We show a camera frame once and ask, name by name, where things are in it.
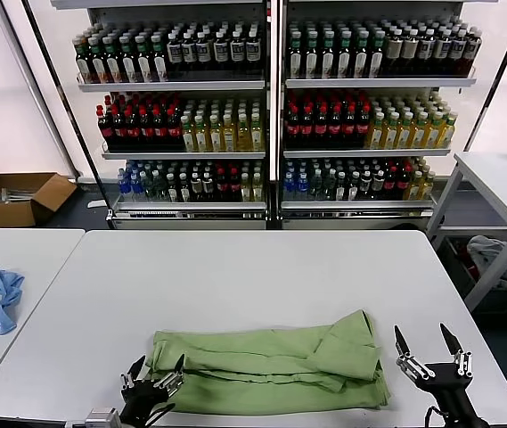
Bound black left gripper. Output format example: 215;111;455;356
119;354;187;427

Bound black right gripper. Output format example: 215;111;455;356
393;322;479;423

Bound light green shirt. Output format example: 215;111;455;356
150;308;392;410

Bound grey clothes pile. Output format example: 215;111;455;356
465;235;507;282

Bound dark storage crate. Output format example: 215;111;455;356
435;235;507;316

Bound white table grey legs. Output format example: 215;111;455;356
425;150;507;313

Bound open brown cardboard box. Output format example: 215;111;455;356
0;148;79;228

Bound yellow juice bottle green label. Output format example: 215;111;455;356
237;112;252;152
209;113;225;152
397;111;414;150
367;111;386;150
223;113;238;152
194;114;210;152
439;113;457;149
425;111;444;150
180;114;196;152
251;111;266;152
382;111;400;150
411;111;429;150

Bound grey metal shelf rack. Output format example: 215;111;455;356
50;0;279;232
277;0;499;232

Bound green cap dark tea bottle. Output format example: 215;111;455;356
103;36;122;85
369;29;386;79
151;34;168;83
88;37;106;85
353;29;370;79
304;29;321;80
73;38;90;85
320;29;337;80
288;29;304;80
337;29;353;79
119;36;137;84
135;35;152;84

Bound white cap blue label bottle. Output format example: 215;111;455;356
450;27;467;77
166;31;183;77
434;29;452;77
182;31;198;77
245;29;262;77
196;31;213;77
465;26;483;77
213;30;230;77
417;29;435;77
229;29;246;77

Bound white cap beige label bottle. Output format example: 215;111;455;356
402;29;419;77
386;29;404;77

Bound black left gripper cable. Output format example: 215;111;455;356
143;402;177;424

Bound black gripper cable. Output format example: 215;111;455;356
424;404;449;428
143;402;177;424

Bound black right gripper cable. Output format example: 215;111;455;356
424;404;449;428

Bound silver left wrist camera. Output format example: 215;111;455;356
85;407;121;428

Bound black slanted frame bar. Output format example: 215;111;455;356
462;0;507;152
20;0;115;230

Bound silver slanted frame pole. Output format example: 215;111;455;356
0;0;80;183

